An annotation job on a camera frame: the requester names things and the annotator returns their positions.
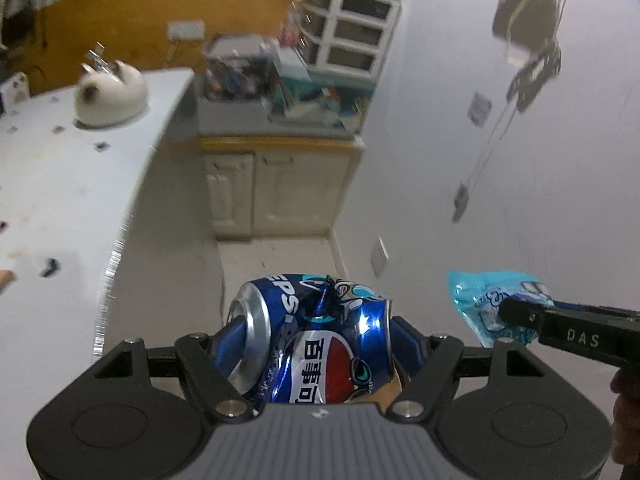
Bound light blue snack wrapper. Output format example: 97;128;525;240
447;271;554;348

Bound crushed blue pepsi can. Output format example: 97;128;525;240
228;274;396;406

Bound person right hand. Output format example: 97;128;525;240
611;366;640;466

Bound cream floor cabinet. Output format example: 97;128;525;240
171;134;364;240

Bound teal printed box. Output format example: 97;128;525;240
266;47;375;133

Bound clear storage box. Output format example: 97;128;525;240
203;34;272;101

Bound white cat teapot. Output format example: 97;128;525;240
74;60;149;128

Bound plastic water bottle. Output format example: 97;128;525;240
279;0;304;48

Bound white drawer unit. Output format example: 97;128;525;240
296;0;400;81

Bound low wall socket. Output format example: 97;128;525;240
370;236;390;278

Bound wall power socket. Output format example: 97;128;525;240
166;20;205;42

